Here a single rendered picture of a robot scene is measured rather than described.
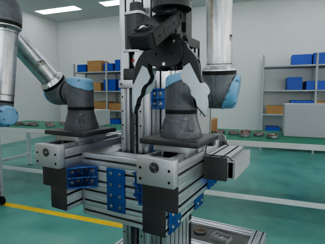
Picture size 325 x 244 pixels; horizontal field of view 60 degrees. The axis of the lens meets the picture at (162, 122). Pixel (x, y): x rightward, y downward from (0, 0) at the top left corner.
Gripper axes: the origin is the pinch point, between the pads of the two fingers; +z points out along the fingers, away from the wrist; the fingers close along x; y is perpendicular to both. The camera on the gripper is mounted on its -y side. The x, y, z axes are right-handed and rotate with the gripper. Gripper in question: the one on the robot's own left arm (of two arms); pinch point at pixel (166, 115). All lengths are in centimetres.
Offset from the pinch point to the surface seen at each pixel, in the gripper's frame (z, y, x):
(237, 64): -73, 630, 143
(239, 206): 116, 250, 43
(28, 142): 77, 259, 398
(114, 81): -35, 534, 432
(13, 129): 42, 186, 327
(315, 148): 44, 234, -25
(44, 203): 116, 157, 234
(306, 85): -21, 594, -5
